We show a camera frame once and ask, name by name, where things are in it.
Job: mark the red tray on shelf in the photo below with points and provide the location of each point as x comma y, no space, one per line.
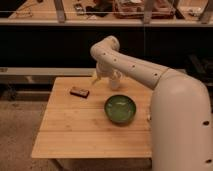
136,9

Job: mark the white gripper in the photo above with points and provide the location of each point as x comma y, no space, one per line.
104,70

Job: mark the brown chocolate bar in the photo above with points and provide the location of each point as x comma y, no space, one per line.
79,92

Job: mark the green bowl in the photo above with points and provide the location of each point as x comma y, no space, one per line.
120,109

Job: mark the light wooden table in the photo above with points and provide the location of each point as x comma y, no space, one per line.
75,128

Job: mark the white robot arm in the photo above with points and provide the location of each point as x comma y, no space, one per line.
180,109

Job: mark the black device on shelf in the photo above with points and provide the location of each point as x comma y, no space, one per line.
79,9

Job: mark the white paper cup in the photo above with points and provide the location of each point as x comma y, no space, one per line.
114,82

